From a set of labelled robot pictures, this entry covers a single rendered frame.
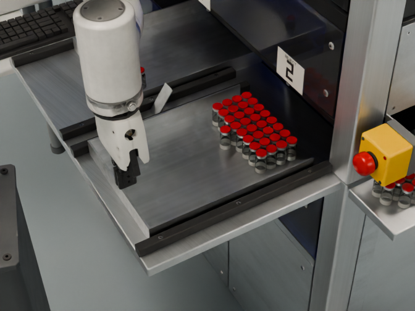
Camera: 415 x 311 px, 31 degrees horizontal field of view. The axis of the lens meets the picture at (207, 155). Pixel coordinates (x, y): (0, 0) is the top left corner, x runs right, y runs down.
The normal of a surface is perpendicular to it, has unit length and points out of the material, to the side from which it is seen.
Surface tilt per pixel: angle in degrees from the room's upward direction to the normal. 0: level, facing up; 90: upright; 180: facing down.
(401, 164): 90
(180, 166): 0
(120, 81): 90
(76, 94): 0
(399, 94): 90
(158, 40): 0
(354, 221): 90
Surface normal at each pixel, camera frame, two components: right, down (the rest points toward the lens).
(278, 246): -0.87, 0.35
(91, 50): -0.43, 0.62
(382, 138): -0.01, -0.73
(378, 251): 0.50, 0.58
